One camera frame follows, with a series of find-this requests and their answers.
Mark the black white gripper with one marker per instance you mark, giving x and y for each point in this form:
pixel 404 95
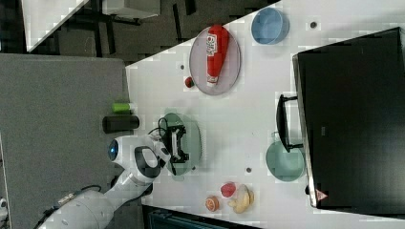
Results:
pixel 171 137

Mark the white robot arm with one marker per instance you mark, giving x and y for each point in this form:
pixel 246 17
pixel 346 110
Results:
pixel 141 158

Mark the small red strawberry toy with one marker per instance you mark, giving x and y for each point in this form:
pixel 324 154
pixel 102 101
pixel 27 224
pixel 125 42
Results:
pixel 189 83

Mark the green plastic bottle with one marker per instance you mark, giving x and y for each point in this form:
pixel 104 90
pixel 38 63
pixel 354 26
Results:
pixel 122 107

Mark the black cylinder container upper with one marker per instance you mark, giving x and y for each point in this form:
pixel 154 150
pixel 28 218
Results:
pixel 119 123

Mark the red green strawberry toy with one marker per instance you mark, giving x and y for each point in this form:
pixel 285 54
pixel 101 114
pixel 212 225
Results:
pixel 228 189

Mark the orange slice toy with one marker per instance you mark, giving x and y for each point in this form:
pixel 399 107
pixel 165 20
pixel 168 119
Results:
pixel 212 204

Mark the grey round plate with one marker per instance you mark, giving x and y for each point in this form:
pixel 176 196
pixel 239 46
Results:
pixel 198 65

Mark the red ketchup bottle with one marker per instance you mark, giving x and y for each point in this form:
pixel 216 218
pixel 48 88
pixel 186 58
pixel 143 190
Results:
pixel 216 50

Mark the mint green mug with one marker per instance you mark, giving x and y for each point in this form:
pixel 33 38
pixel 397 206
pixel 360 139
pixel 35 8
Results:
pixel 286 166

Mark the blue plastic cup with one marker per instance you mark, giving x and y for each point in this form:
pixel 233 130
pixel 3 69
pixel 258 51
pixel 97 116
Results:
pixel 269 26

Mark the silver black toaster oven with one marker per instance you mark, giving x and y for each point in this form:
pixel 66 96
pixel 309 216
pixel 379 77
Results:
pixel 351 101

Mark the blue metal frame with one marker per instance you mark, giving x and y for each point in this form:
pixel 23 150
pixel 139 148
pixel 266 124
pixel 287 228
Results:
pixel 159 218

